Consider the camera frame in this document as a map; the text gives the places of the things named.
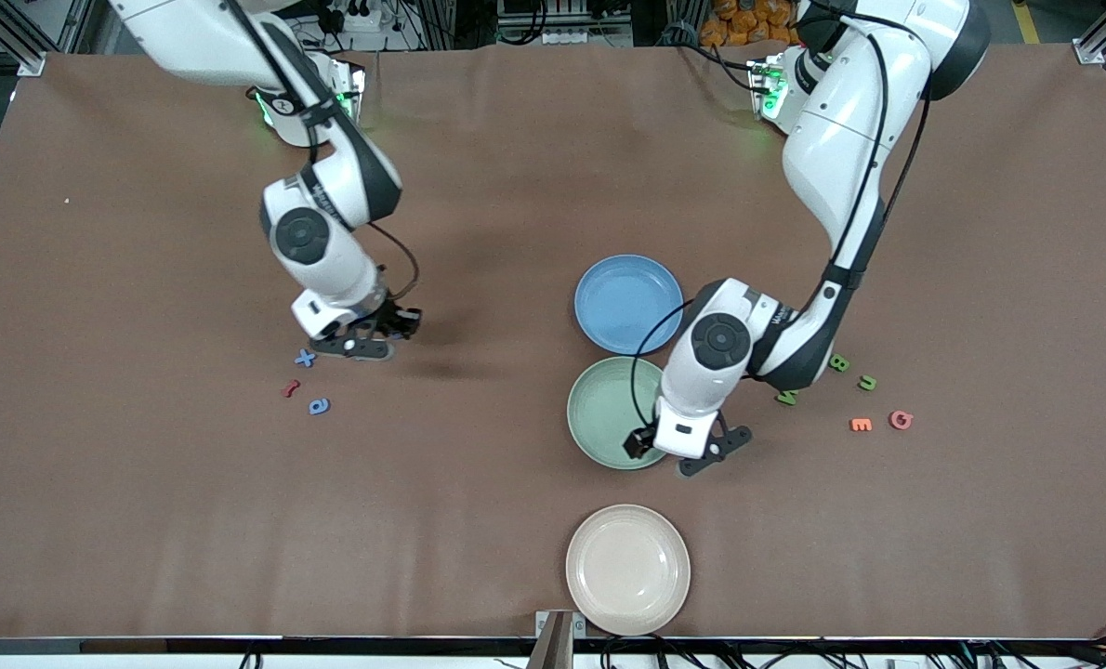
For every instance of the black table edge rail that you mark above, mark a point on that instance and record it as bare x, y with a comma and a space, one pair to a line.
237, 645

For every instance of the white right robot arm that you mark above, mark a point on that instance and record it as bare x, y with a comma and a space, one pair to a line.
330, 260

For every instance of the white power strip black plugs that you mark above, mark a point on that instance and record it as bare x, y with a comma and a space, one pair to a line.
358, 23

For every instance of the brown table cover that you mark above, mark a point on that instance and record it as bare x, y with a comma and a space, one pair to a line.
516, 186

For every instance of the metal table bracket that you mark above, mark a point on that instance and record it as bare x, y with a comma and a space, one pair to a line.
558, 641

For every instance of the red letter J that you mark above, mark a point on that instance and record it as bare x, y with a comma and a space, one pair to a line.
290, 388

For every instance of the green plate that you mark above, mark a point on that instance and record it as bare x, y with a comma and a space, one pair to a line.
599, 409

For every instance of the blue foam letter a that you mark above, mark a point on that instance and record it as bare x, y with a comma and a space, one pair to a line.
317, 407

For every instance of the beige plate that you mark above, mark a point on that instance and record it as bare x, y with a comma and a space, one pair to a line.
627, 570

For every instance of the green foam letter N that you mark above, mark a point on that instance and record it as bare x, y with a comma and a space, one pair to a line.
867, 383
785, 400

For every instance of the orange foam letter E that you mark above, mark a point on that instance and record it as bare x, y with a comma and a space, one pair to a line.
861, 425

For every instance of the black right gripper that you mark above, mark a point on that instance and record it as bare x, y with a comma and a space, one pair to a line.
392, 319

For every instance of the orange packets pile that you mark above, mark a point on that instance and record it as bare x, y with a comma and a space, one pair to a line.
748, 23

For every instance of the red foam letter G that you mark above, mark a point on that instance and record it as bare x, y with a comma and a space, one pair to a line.
895, 421

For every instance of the green foam letter B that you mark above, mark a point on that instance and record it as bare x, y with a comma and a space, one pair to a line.
842, 363

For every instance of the blue foam letter x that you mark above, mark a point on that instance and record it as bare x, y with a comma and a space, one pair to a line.
304, 359

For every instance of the blue plate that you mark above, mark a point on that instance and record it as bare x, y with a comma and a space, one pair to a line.
623, 302

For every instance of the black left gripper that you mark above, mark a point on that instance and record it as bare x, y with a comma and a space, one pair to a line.
639, 443

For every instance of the long white power strip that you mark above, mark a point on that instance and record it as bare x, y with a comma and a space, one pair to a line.
572, 37

